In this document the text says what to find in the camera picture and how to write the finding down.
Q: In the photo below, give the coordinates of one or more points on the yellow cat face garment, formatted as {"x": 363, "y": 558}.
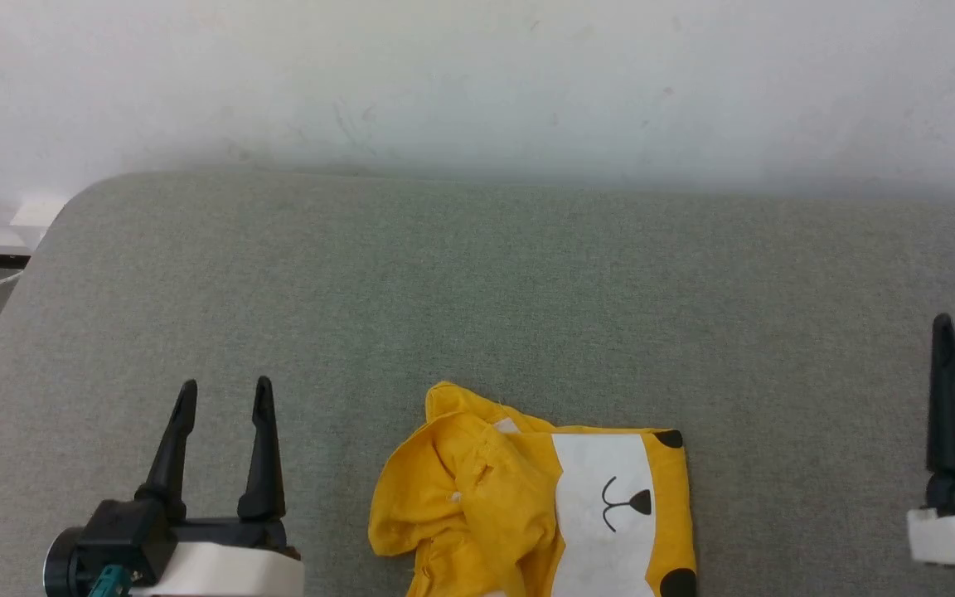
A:
{"x": 593, "y": 514}

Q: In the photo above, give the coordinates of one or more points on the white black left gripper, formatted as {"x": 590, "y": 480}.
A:
{"x": 229, "y": 568}

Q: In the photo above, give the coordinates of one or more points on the grey fabric sofa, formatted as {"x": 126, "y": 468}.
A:
{"x": 477, "y": 290}

